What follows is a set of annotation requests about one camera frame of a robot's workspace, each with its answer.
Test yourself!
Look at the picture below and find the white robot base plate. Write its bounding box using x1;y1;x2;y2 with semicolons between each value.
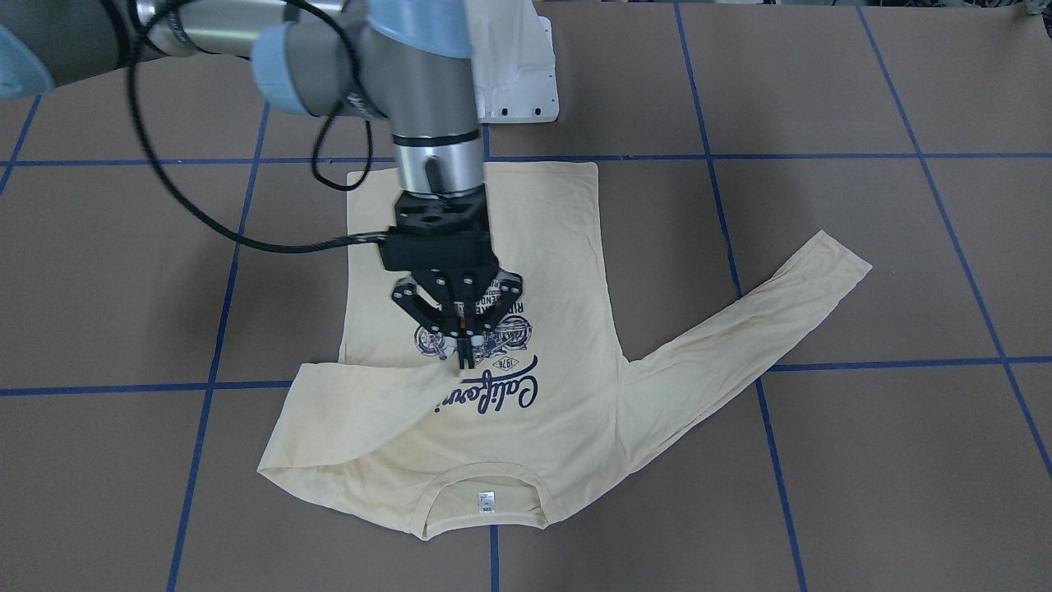
469;14;561;125

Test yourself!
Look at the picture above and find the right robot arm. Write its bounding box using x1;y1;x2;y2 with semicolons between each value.
1;1;524;368

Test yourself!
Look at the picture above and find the beige long-sleeve graphic shirt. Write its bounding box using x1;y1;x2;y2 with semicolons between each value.
258;162;871;540

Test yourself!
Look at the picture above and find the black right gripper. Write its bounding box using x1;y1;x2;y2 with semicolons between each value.
380;188;524;370

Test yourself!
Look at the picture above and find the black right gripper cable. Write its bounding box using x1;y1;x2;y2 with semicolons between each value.
125;0;395;254

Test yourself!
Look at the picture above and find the brown paper table cover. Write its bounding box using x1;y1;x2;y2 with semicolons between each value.
1;1;1050;591

